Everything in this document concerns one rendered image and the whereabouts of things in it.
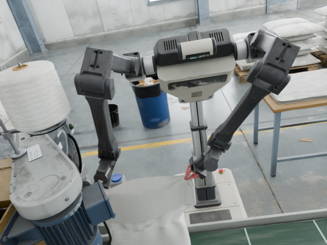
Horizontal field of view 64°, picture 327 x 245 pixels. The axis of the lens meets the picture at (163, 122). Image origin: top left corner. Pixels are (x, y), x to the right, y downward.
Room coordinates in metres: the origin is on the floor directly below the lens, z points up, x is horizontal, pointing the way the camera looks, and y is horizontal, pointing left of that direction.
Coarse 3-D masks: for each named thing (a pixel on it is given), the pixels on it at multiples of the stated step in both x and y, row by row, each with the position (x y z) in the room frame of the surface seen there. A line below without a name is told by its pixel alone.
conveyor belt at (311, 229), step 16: (288, 224) 0.99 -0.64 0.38; (304, 224) 0.97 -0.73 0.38; (320, 224) 0.96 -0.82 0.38; (192, 240) 1.01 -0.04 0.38; (208, 240) 0.99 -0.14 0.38; (224, 240) 0.97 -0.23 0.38; (240, 240) 0.95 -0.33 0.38; (256, 240) 0.93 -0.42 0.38; (272, 240) 0.91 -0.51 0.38; (288, 240) 0.89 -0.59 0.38; (304, 240) 0.88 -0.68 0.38; (320, 240) 0.86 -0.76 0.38
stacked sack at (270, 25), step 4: (276, 20) 4.47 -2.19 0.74; (280, 20) 4.40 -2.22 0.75; (284, 20) 4.36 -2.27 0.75; (288, 20) 4.33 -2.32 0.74; (292, 20) 4.27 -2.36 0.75; (296, 20) 4.23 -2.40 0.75; (300, 20) 4.22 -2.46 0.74; (304, 20) 4.21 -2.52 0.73; (264, 24) 4.53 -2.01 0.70; (268, 24) 4.41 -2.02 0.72; (272, 24) 4.33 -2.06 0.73; (276, 24) 4.27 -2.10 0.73; (280, 24) 4.23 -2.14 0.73; (284, 24) 4.21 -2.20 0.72; (288, 24) 4.19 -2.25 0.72; (268, 28) 4.29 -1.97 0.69; (272, 28) 4.21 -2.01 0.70
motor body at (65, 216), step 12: (72, 204) 0.54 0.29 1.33; (60, 216) 0.50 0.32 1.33; (72, 216) 0.52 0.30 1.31; (84, 216) 0.54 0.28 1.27; (36, 228) 0.51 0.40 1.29; (48, 228) 0.49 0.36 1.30; (60, 228) 0.49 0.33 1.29; (72, 228) 0.51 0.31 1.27; (84, 228) 0.53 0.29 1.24; (96, 228) 0.58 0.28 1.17; (48, 240) 0.49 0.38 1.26; (60, 240) 0.49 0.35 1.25; (72, 240) 0.49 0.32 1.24; (84, 240) 0.52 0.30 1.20; (96, 240) 0.54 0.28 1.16
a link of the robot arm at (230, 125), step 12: (252, 72) 0.72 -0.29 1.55; (252, 84) 0.72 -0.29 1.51; (264, 84) 0.72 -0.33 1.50; (252, 96) 0.73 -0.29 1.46; (264, 96) 0.71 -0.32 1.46; (240, 108) 0.76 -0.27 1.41; (252, 108) 0.74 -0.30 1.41; (228, 120) 0.80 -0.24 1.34; (240, 120) 0.77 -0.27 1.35; (216, 132) 0.85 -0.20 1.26; (228, 132) 0.81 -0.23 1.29; (216, 144) 0.85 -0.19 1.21; (228, 144) 0.82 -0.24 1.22
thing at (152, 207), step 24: (120, 192) 0.89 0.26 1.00; (144, 192) 0.83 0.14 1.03; (168, 192) 0.86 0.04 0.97; (192, 192) 0.88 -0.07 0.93; (120, 216) 0.84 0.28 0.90; (144, 216) 0.83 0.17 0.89; (168, 216) 0.84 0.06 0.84; (120, 240) 0.82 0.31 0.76; (144, 240) 0.80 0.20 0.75; (168, 240) 0.80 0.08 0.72
